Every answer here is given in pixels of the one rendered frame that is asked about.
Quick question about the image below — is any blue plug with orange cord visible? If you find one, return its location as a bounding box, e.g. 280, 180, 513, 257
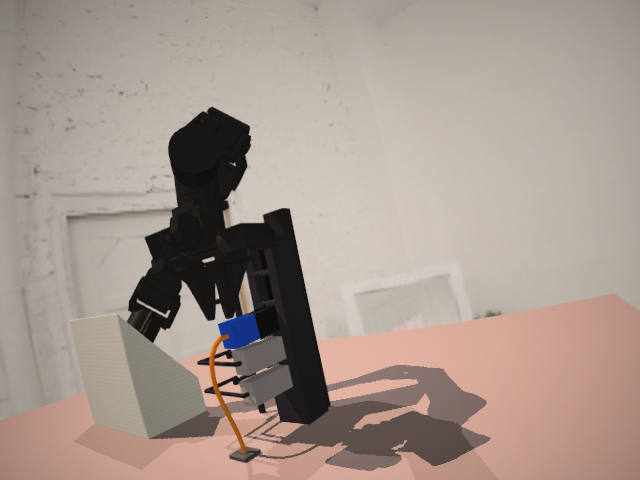
209, 306, 280, 453

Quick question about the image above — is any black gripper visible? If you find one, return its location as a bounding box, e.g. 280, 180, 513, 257
151, 191, 277, 321

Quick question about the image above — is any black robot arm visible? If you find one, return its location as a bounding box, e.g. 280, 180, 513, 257
127, 107, 251, 343

